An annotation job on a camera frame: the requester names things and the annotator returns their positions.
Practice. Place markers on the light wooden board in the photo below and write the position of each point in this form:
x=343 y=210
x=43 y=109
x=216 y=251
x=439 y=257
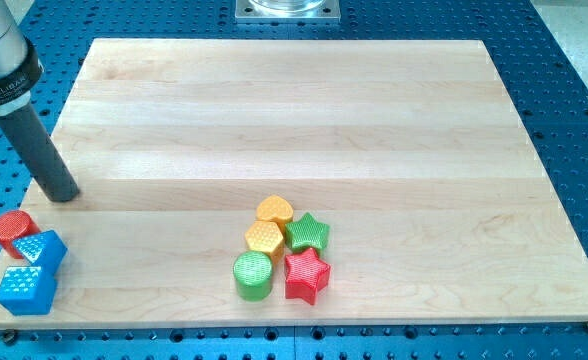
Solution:
x=440 y=210

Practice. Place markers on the red star block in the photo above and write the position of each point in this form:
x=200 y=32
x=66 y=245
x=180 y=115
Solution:
x=305 y=276

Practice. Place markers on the blue cube block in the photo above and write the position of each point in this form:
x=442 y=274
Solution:
x=27 y=290

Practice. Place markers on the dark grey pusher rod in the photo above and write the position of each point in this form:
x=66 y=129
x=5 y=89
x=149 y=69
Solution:
x=30 y=139

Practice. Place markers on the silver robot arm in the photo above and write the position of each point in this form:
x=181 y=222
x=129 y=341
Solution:
x=20 y=68

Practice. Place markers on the blue triangle block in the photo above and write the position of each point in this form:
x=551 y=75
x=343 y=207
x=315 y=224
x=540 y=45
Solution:
x=45 y=249

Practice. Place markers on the yellow heart block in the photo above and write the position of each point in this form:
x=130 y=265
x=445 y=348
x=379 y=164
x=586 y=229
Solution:
x=275 y=209

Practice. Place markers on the green star block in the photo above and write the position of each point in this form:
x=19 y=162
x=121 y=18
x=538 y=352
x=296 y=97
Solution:
x=307 y=233

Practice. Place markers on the yellow hexagon block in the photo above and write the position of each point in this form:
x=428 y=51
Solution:
x=266 y=237

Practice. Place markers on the green cylinder block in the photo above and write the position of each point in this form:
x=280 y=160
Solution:
x=252 y=271

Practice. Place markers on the red cylinder block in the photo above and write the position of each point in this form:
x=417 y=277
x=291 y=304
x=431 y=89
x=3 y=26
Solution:
x=15 y=224

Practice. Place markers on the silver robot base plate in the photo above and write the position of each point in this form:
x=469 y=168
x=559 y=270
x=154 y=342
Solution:
x=287 y=11

